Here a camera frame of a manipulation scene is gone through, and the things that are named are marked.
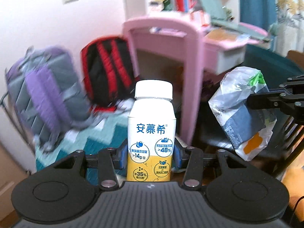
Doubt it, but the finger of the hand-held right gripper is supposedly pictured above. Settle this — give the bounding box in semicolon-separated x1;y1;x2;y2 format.
246;89;304;119
278;75;304;93

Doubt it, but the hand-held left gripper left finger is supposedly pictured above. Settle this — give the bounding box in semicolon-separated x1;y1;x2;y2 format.
53;145;129;191

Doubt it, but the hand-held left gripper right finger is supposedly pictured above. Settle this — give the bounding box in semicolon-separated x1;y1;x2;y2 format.
174;145;249;188

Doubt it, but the printed white plastic bag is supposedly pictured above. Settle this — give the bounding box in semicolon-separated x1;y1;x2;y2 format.
208;66;277;161

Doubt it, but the white yellow yogurt bottle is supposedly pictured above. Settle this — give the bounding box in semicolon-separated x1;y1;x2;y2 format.
127;80;177;182

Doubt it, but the teal zigzag quilt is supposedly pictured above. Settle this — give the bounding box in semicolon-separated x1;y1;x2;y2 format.
34;98;133;186

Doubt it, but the white desk drawer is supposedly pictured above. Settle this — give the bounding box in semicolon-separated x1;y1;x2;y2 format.
215;45;247;75

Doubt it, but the white tree print curtain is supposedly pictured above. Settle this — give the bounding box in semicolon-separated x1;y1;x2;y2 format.
268;0;304;58

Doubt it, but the pink desk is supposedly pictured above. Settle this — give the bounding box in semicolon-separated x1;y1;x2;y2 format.
122;14;270;146

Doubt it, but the blue curtain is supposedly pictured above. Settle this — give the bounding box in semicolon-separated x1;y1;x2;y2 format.
239;0;280;29

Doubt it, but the red black backpack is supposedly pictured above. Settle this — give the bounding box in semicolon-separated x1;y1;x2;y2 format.
80;36;139;113

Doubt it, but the orange white carton box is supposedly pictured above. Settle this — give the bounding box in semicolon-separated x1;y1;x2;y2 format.
191;11;211;26

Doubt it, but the purple grey backpack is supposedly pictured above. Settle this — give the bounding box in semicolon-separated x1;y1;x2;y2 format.
5;46;95;153

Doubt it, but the green book stand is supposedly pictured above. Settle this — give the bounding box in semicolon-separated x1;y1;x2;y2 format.
197;0;238;21

